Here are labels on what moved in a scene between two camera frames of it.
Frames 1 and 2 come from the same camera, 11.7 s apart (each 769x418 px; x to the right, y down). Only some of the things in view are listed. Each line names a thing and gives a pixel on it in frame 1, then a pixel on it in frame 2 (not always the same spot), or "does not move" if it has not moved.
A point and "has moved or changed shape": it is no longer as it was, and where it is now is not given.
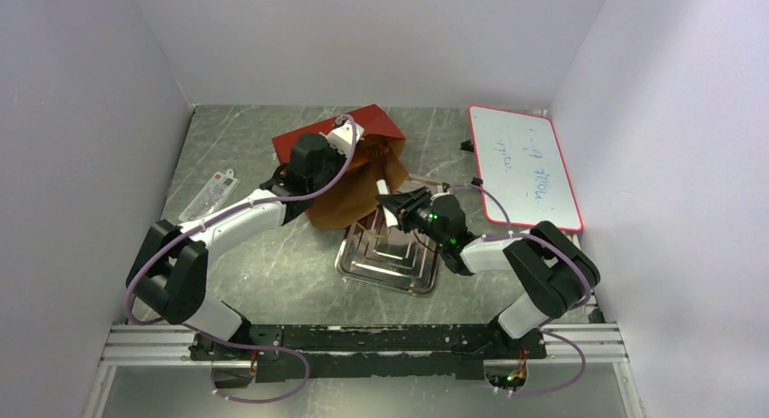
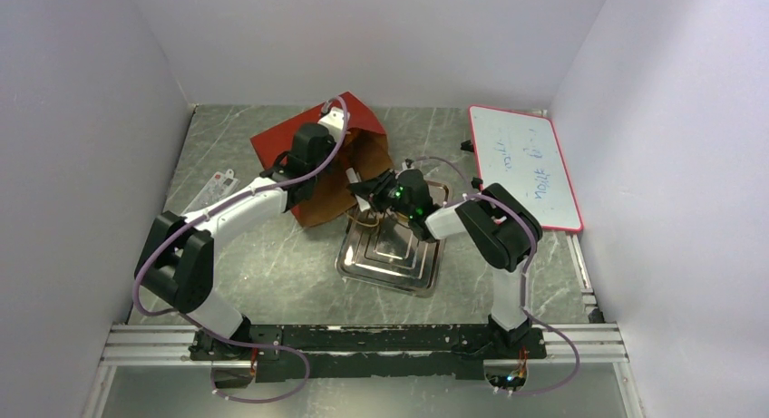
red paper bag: [379, 166] has moved or changed shape
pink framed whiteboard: [520, 160] does not move
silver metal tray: [393, 257] does not move
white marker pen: [384, 188] has moved or changed shape
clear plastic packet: [218, 188] does not move
